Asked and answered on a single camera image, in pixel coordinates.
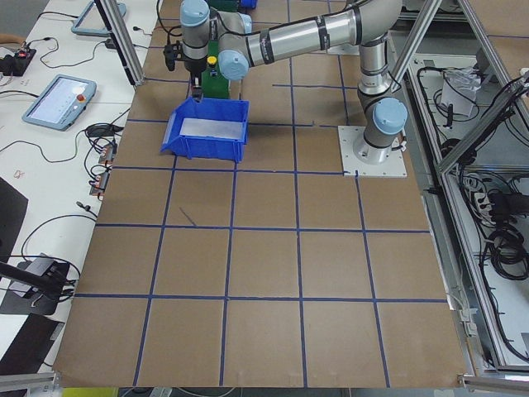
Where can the right blue plastic bin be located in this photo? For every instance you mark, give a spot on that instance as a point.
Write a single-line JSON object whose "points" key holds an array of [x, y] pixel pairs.
{"points": [[251, 4]]}

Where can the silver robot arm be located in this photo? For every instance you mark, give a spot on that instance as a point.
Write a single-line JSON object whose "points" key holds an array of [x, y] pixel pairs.
{"points": [[361, 23]]}

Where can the white foam pad left bin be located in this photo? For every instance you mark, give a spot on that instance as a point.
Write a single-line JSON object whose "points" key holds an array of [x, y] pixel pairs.
{"points": [[212, 128]]}

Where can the yellow push button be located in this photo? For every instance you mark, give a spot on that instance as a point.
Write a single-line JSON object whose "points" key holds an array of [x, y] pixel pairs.
{"points": [[212, 65]]}

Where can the near teach pendant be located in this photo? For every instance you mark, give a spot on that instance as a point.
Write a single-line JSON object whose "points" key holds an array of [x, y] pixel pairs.
{"points": [[60, 104]]}

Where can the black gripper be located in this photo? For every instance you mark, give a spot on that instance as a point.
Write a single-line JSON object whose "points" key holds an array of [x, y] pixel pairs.
{"points": [[194, 68]]}

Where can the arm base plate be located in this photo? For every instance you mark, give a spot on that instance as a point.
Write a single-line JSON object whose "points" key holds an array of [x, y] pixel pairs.
{"points": [[360, 159]]}

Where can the far teach pendant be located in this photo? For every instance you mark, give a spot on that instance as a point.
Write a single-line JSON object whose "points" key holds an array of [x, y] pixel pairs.
{"points": [[90, 23]]}

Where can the green conveyor belt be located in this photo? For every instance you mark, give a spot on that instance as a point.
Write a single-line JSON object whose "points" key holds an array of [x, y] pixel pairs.
{"points": [[219, 74]]}

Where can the left blue plastic bin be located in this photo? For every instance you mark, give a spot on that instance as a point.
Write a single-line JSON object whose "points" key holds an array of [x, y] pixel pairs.
{"points": [[207, 147]]}

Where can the teach pendant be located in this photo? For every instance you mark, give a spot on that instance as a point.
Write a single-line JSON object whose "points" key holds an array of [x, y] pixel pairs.
{"points": [[60, 104], [90, 23]]}

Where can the blue plastic bin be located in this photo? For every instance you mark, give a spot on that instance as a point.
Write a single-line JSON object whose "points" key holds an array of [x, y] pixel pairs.
{"points": [[207, 147], [251, 4]]}

